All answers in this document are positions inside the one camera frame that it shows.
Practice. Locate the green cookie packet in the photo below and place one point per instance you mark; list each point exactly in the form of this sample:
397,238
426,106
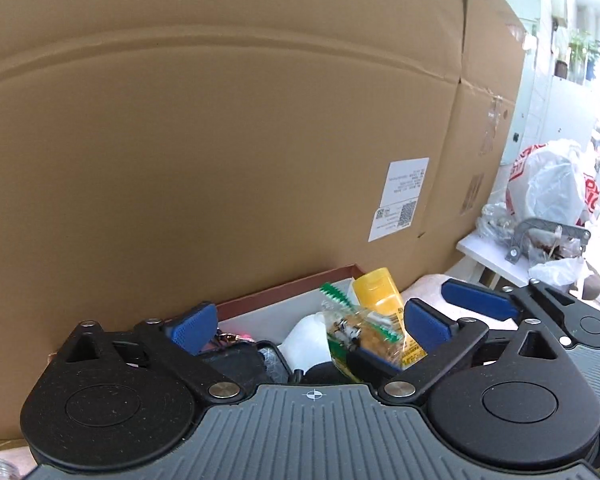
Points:
350,332

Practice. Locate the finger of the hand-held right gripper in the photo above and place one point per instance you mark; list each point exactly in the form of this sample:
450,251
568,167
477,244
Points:
475,297
372,366

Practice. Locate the crumpled white plastic bag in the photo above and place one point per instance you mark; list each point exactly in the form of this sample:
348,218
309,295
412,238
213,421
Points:
560,270

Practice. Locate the large white shipping label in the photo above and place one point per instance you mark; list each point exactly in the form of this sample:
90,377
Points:
400,200

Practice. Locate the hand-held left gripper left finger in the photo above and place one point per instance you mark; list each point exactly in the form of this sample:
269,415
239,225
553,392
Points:
196,327

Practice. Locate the yellow plastic bottle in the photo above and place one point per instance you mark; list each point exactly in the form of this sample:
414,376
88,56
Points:
380,295

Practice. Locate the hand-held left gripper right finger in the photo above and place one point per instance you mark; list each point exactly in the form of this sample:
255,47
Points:
425,326

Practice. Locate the potted plants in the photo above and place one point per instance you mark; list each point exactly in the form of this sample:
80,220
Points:
577,52

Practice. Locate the white side table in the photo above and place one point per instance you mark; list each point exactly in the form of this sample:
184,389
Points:
485,255

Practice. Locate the white plastic bottle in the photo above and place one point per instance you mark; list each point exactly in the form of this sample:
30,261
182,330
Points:
305,340

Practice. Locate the grey metal bracket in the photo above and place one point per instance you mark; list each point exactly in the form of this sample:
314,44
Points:
530,224

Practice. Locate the brown round object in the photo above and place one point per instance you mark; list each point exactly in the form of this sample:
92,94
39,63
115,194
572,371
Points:
592,285

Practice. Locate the brown cardboard box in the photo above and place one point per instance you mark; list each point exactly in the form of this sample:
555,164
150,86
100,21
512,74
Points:
280,287

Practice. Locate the brown cardboard backdrop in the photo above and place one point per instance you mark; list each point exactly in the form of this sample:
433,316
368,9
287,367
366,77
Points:
205,135

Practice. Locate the clear bag of hardware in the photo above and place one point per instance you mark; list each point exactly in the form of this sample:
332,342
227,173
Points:
495,222

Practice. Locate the white red printed plastic bag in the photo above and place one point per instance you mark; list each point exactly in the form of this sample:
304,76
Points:
550,185

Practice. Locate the clear ribbed plastic piece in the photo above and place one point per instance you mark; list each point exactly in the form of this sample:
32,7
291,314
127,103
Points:
2,469

